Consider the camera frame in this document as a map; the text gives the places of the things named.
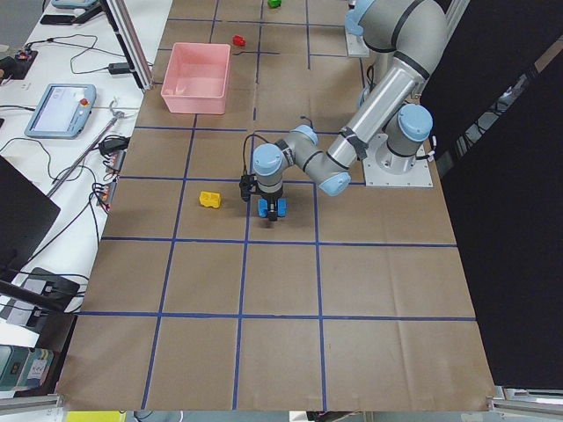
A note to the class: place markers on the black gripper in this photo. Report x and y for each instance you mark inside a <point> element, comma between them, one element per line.
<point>271,198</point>

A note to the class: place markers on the blue toy block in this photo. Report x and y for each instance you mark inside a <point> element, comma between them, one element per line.
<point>263,208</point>

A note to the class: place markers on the green toy block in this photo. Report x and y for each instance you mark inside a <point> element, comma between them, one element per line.
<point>274,3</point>

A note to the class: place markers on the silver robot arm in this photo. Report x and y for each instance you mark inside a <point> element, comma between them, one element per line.
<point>414,33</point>

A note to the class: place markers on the pink plastic box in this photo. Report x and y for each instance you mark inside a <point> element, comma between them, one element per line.
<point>197,78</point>

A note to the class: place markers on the yellow toy block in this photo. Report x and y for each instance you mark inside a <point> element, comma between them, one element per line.
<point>210,199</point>

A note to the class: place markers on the red toy block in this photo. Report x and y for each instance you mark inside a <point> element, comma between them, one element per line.
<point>238,40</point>

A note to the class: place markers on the metal rod tool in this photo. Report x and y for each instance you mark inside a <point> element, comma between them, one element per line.
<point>116,115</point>

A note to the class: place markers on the black power adapter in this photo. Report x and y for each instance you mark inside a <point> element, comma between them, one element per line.
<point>118,68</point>

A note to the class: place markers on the blue teach pendant tablet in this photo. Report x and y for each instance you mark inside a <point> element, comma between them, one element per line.
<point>62,112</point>

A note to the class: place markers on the black monitor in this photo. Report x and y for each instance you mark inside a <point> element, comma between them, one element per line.
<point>27,215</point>

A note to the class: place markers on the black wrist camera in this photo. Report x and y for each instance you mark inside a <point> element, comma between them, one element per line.
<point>247,187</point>

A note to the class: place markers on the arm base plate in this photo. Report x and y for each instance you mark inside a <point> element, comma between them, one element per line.
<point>356,45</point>
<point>382,168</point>

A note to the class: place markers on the aluminium frame post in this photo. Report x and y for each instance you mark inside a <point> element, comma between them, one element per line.
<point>124,31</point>

